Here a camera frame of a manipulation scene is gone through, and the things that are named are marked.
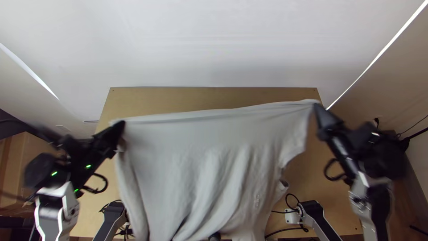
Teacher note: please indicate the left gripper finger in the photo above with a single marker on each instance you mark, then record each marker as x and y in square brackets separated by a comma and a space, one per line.
[113, 132]

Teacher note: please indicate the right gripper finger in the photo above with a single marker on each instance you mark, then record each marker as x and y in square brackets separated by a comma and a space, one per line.
[324, 115]

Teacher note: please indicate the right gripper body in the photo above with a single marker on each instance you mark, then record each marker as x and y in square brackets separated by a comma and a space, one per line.
[337, 135]

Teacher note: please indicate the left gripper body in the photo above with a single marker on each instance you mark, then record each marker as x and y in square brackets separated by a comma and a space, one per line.
[98, 147]

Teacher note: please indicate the light grey t-shirt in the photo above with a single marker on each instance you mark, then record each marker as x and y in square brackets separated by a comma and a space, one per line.
[200, 160]

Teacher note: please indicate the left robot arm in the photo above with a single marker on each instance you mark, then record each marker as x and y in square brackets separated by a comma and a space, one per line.
[55, 207]

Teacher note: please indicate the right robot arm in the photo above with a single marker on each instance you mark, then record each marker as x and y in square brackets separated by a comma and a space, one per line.
[371, 201]

